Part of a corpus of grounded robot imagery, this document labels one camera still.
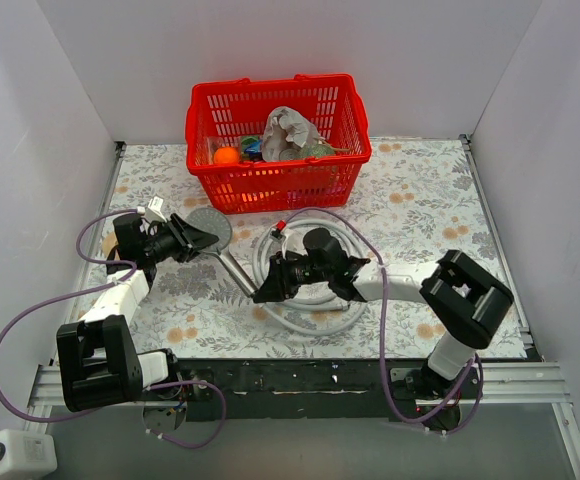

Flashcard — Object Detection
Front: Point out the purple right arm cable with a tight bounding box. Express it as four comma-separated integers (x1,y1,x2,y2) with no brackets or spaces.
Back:
275,207,484,425

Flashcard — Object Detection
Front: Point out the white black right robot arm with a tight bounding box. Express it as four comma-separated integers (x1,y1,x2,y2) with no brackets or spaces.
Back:
185,208,514,398

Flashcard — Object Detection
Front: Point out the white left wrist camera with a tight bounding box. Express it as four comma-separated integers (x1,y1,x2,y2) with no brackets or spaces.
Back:
137,196,167,222

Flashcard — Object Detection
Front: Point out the aluminium frame rail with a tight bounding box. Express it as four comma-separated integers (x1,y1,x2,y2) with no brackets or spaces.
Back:
28,362,572,408

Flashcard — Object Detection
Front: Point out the red plastic basket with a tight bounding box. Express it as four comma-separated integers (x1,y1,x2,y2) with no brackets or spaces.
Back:
186,74,371,214

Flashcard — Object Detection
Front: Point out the white box with knob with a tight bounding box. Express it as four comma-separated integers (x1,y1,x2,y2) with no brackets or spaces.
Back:
0,429,58,480

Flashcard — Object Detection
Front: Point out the green glass item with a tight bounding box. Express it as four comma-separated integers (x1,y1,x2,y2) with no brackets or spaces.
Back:
297,142,351,160

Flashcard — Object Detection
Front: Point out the floral patterned mat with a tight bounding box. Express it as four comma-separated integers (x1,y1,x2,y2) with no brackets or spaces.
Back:
130,137,505,358

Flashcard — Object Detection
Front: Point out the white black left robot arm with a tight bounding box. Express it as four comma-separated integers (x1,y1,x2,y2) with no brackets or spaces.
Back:
56,212,219,412

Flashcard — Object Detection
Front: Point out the orange ball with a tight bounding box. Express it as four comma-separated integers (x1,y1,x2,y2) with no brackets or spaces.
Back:
213,146,241,165

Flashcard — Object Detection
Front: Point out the grey shower head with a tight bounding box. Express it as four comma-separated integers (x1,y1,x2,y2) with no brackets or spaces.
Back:
185,207,257,298

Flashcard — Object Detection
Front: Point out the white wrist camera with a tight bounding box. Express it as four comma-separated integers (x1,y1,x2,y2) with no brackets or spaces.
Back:
269,220,289,253
137,196,167,222

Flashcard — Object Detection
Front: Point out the white shower hose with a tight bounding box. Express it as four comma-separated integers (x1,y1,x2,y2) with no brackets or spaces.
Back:
251,216,371,342

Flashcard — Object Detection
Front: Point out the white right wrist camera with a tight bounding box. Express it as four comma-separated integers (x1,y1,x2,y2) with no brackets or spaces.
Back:
269,220,289,253

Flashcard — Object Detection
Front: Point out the colourful small toy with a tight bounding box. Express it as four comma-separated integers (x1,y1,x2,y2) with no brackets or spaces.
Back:
239,135,263,162

